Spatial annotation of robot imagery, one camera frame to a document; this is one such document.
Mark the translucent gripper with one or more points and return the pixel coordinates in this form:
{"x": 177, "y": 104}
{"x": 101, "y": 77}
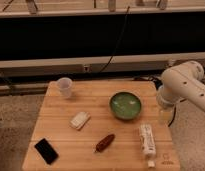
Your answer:
{"x": 165, "y": 115}

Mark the black smartphone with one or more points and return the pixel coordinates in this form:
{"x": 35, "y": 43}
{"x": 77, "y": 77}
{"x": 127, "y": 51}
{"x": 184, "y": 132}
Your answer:
{"x": 46, "y": 151}

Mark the white tube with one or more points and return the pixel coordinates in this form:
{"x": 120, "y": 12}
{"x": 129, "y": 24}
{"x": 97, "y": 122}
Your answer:
{"x": 148, "y": 144}

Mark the clear plastic cup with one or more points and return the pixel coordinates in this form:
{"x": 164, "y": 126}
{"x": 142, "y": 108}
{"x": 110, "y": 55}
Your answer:
{"x": 65, "y": 86}

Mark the blue power adapter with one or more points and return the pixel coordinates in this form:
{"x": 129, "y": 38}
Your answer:
{"x": 158, "y": 84}

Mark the green bowl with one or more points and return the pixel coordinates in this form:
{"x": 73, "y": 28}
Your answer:
{"x": 125, "y": 106}

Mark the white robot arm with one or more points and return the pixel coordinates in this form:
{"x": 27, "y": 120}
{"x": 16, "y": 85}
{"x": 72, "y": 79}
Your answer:
{"x": 180, "y": 81}

